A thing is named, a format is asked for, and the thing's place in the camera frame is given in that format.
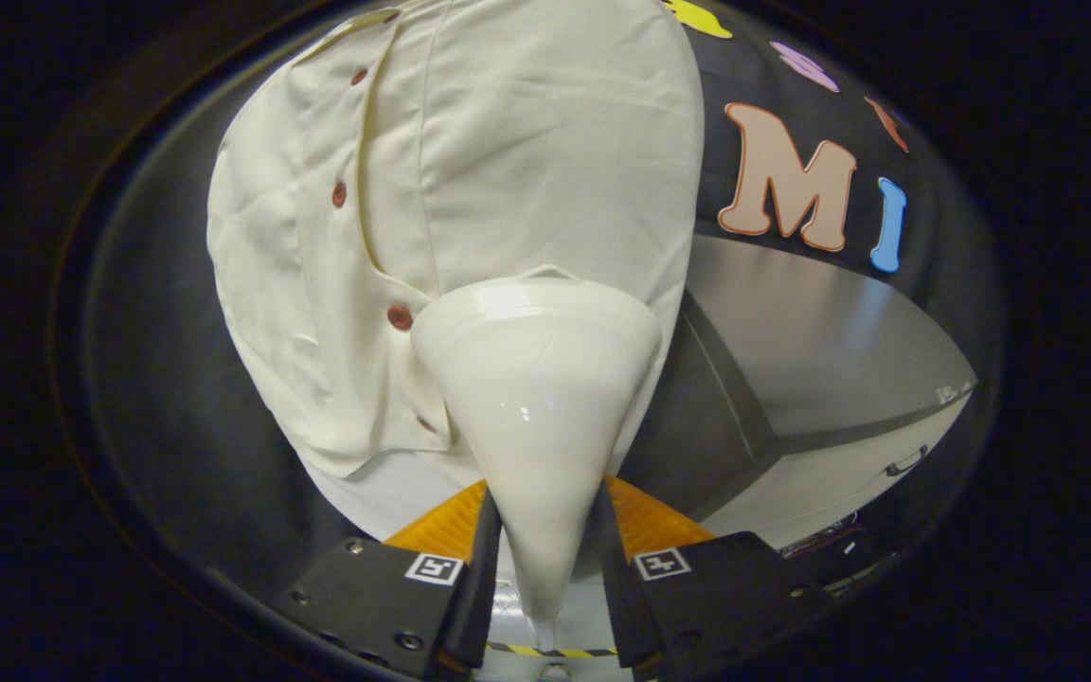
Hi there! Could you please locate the cream button-up shirt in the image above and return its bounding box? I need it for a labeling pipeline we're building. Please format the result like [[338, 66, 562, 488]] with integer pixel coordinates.
[[206, 0, 706, 479]]

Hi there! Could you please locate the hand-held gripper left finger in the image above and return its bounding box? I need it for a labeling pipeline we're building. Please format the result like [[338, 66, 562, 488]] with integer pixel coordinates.
[[266, 478, 504, 678]]

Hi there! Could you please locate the white garment steamer head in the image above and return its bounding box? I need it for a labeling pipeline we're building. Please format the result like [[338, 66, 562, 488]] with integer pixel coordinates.
[[410, 277, 664, 626]]

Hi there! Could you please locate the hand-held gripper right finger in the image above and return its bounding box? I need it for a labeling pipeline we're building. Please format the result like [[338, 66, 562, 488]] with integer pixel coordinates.
[[593, 474, 835, 678]]

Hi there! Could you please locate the floor cable bundle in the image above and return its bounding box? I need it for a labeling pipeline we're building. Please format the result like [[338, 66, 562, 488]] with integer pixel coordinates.
[[778, 511, 873, 562]]

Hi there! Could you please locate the white cabinet with grey top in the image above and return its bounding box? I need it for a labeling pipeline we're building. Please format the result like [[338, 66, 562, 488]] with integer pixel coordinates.
[[617, 235, 980, 552]]

